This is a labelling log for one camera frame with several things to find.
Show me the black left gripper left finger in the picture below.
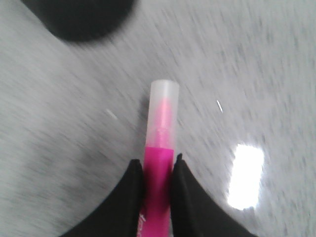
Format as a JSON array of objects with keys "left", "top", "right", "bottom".
[{"left": 62, "top": 159, "right": 144, "bottom": 237}]

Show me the pink highlighter pen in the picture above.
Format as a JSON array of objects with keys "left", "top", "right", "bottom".
[{"left": 137, "top": 79, "right": 179, "bottom": 237}]

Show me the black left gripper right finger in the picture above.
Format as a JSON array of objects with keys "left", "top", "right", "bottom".
[{"left": 170, "top": 154, "right": 255, "bottom": 237}]

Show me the black mesh pen holder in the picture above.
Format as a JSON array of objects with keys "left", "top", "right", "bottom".
[{"left": 22, "top": 0, "right": 137, "bottom": 42}]

